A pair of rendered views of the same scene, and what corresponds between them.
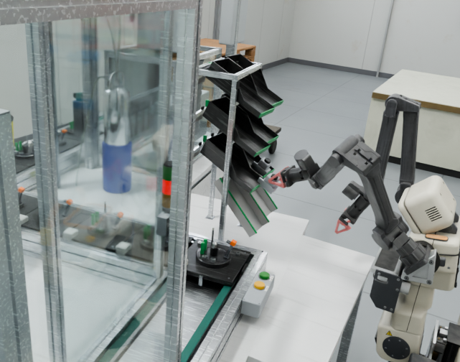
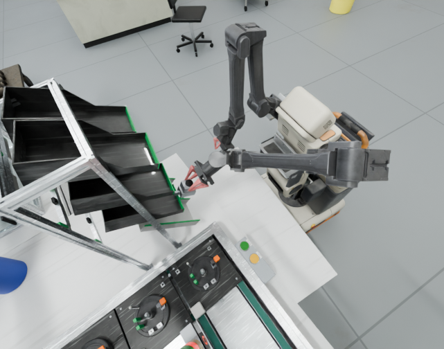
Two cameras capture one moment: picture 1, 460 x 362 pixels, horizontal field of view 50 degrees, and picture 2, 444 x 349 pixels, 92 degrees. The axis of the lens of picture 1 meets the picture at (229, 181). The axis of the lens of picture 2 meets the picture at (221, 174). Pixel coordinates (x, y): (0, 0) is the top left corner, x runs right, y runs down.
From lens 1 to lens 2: 149 cm
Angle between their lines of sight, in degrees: 49
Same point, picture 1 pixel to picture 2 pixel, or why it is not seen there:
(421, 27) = not seen: outside the picture
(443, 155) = (129, 19)
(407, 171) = (260, 91)
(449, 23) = not seen: outside the picture
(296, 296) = (252, 224)
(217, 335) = (298, 335)
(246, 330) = (271, 286)
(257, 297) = (267, 269)
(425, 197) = (324, 118)
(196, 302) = (239, 316)
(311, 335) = (294, 244)
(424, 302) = not seen: hidden behind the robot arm
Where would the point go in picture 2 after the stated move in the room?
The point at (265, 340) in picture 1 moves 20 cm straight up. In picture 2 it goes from (286, 279) to (296, 273)
